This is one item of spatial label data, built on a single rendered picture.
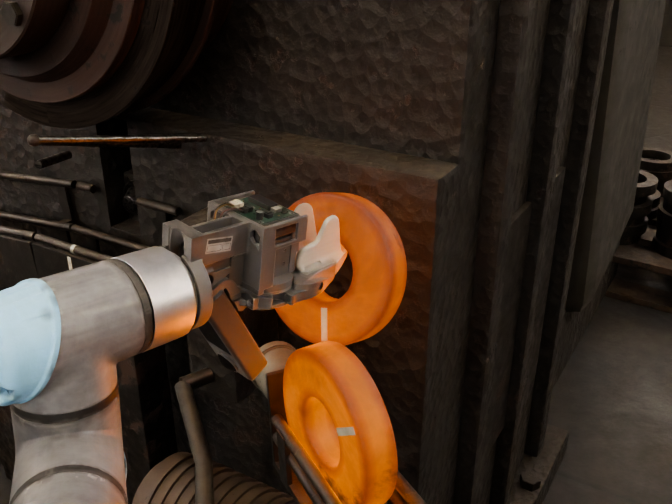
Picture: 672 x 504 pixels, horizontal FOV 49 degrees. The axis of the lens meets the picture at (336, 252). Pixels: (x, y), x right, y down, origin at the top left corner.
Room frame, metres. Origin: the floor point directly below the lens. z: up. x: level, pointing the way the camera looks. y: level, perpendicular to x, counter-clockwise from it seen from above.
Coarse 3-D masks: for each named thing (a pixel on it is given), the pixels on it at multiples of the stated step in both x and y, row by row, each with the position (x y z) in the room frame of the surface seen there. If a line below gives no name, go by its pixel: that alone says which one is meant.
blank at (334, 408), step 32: (320, 352) 0.54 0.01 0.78; (352, 352) 0.54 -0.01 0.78; (288, 384) 0.58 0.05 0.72; (320, 384) 0.52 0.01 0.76; (352, 384) 0.50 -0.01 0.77; (288, 416) 0.58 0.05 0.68; (320, 416) 0.56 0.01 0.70; (352, 416) 0.48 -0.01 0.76; (384, 416) 0.48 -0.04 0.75; (320, 448) 0.54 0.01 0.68; (352, 448) 0.48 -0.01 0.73; (384, 448) 0.47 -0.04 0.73; (352, 480) 0.47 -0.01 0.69; (384, 480) 0.46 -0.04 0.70
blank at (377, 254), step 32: (320, 224) 0.67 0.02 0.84; (352, 224) 0.65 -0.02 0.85; (384, 224) 0.64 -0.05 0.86; (352, 256) 0.64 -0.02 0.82; (384, 256) 0.62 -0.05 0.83; (352, 288) 0.63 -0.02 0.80; (384, 288) 0.61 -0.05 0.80; (288, 320) 0.65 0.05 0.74; (320, 320) 0.63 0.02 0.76; (352, 320) 0.61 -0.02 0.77; (384, 320) 0.61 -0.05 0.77
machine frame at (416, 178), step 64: (256, 0) 0.91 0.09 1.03; (320, 0) 0.86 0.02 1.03; (384, 0) 0.82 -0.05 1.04; (448, 0) 0.78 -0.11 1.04; (512, 0) 0.83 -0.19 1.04; (576, 0) 1.01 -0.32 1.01; (256, 64) 0.91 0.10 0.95; (320, 64) 0.86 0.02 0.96; (384, 64) 0.82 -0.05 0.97; (448, 64) 0.78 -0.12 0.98; (512, 64) 0.83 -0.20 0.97; (576, 64) 1.18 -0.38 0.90; (0, 128) 1.10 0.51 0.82; (128, 128) 0.95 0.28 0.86; (192, 128) 0.91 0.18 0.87; (256, 128) 0.91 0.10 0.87; (320, 128) 0.86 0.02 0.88; (384, 128) 0.82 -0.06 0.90; (448, 128) 0.78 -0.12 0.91; (512, 128) 0.83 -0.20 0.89; (576, 128) 1.20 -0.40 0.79; (0, 192) 1.11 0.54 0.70; (192, 192) 0.90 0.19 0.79; (256, 192) 0.85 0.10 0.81; (320, 192) 0.80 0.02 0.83; (384, 192) 0.76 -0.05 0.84; (448, 192) 0.75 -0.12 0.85; (512, 192) 0.85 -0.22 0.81; (576, 192) 1.19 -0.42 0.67; (448, 256) 0.76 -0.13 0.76; (512, 256) 0.95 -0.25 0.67; (448, 320) 0.77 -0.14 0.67; (512, 320) 0.98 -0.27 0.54; (384, 384) 0.75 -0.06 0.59; (448, 384) 0.79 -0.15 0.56; (512, 384) 1.00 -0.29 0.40; (0, 448) 1.21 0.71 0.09; (256, 448) 0.86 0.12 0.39; (448, 448) 0.81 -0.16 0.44; (512, 448) 1.00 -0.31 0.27
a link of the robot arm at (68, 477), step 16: (32, 480) 0.36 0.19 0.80; (48, 480) 0.35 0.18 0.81; (64, 480) 0.35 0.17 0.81; (80, 480) 0.36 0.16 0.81; (96, 480) 0.36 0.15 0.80; (112, 480) 0.37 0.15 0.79; (16, 496) 0.35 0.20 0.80; (32, 496) 0.34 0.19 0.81; (48, 496) 0.34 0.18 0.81; (64, 496) 0.34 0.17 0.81; (80, 496) 0.34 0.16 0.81; (96, 496) 0.35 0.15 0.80; (112, 496) 0.35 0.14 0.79
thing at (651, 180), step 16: (656, 160) 2.52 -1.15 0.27; (640, 176) 2.20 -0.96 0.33; (656, 176) 2.48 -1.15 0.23; (640, 192) 2.08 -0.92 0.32; (656, 192) 2.37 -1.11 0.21; (640, 208) 2.08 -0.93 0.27; (656, 208) 2.31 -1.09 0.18; (640, 224) 2.10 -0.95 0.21; (656, 224) 2.08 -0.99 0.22; (624, 240) 2.09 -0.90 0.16; (640, 240) 2.14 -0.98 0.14; (656, 240) 2.05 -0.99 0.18; (624, 256) 2.01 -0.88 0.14; (640, 256) 2.01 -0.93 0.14; (656, 256) 2.01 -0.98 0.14; (656, 272) 1.94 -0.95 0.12; (608, 288) 2.03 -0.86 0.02; (624, 288) 2.03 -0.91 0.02; (640, 288) 2.03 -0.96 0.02; (640, 304) 1.96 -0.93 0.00; (656, 304) 1.94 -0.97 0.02
